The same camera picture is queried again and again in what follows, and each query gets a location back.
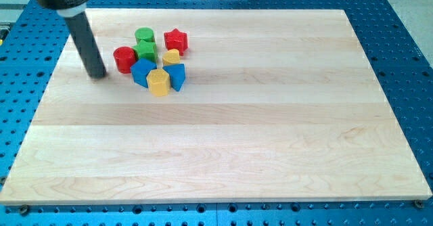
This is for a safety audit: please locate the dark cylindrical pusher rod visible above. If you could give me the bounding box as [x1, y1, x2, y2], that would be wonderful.
[64, 12, 107, 79]

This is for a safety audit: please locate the green star block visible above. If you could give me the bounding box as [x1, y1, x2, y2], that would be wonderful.
[133, 41, 158, 63]

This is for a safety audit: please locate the red star block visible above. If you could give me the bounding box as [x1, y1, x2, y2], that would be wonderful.
[164, 28, 188, 56]

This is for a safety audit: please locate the blue perforated metal table plate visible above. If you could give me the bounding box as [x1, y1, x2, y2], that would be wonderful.
[1, 0, 432, 225]

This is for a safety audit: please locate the red cylinder block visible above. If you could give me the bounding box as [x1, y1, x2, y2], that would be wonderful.
[113, 47, 137, 74]

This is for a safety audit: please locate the green cylinder block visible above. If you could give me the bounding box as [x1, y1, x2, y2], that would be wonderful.
[134, 27, 155, 43]

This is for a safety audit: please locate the blue cube block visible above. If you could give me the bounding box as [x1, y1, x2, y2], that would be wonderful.
[131, 59, 157, 88]

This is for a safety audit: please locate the yellow hexagon block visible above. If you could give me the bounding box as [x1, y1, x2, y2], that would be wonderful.
[146, 69, 170, 97]

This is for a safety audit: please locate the yellow heart block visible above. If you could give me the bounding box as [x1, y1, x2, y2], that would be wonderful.
[162, 49, 181, 66]

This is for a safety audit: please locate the blue triangle block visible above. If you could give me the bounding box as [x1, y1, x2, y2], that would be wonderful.
[162, 64, 186, 91]

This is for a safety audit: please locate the light wooden board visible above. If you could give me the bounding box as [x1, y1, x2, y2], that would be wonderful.
[1, 9, 432, 205]

